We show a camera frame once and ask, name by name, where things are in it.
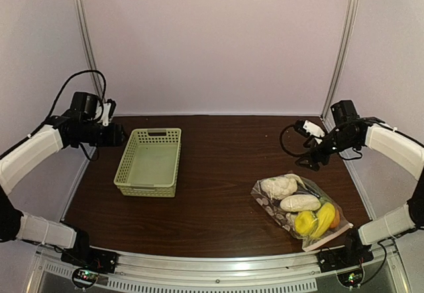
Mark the clear zip top bag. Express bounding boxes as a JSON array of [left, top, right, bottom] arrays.
[[250, 173, 353, 252]]

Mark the green plastic basket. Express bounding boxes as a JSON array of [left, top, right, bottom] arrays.
[[114, 128, 182, 198]]

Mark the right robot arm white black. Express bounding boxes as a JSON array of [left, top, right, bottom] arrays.
[[294, 100, 423, 253]]

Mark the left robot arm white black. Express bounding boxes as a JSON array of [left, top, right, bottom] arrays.
[[1, 91, 127, 249]]

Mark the white fake cauliflower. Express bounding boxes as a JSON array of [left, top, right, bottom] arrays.
[[260, 176, 297, 200]]

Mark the white fake potato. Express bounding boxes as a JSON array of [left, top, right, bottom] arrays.
[[280, 194, 321, 212]]

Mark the yellow fake banana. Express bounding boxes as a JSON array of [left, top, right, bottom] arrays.
[[311, 202, 336, 239]]

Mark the yellow fake pepper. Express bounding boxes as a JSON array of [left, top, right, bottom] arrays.
[[294, 211, 316, 236]]

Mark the orange fake fruit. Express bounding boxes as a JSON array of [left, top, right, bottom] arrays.
[[330, 209, 341, 229]]

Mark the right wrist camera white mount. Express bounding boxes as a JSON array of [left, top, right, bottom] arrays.
[[294, 119, 325, 139]]

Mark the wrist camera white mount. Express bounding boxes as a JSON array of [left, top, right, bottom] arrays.
[[95, 99, 117, 127], [294, 119, 325, 139]]

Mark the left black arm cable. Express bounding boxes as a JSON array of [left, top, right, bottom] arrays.
[[46, 70, 107, 121]]

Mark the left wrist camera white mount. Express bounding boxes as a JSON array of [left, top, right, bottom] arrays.
[[95, 99, 117, 127]]

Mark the right black camera cable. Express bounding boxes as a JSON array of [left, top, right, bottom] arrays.
[[279, 123, 312, 157]]

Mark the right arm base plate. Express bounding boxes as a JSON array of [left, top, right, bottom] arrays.
[[315, 247, 374, 273]]

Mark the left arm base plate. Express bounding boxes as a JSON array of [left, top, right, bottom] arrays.
[[60, 247, 119, 274]]

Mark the right aluminium frame post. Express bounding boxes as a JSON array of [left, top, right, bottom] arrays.
[[329, 0, 359, 105]]

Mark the aluminium frame post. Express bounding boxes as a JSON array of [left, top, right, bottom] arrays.
[[329, 0, 359, 105], [69, 0, 102, 90]]

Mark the left aluminium frame post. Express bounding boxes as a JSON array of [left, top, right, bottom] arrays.
[[69, 0, 102, 90]]

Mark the aluminium front rail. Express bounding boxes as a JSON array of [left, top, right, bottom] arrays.
[[24, 241, 411, 292]]

